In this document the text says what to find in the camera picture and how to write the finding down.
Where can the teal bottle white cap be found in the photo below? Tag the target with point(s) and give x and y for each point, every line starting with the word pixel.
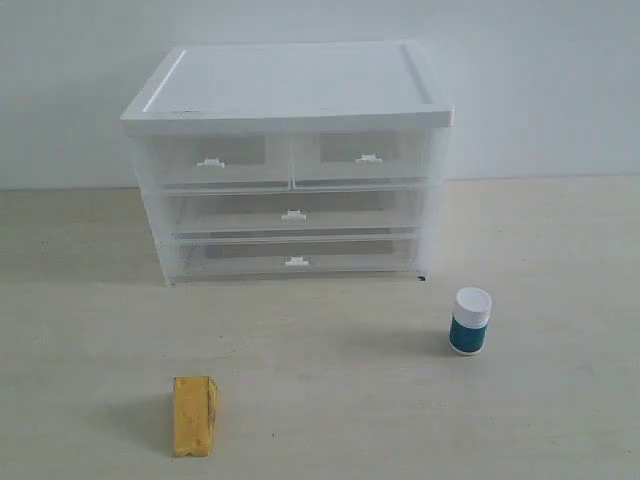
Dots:
pixel 469 320

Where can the yellow cheese wedge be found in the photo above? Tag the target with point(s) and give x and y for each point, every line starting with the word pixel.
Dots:
pixel 194 414

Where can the clear middle wide drawer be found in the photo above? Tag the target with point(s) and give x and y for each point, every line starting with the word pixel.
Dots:
pixel 199 215

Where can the clear wide drawer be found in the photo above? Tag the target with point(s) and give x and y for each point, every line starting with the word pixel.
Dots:
pixel 199 215
pixel 310 255

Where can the white plastic drawer cabinet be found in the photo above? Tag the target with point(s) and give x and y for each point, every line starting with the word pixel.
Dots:
pixel 286 90

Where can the clear bottom wide drawer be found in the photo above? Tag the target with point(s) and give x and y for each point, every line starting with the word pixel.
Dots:
pixel 310 255

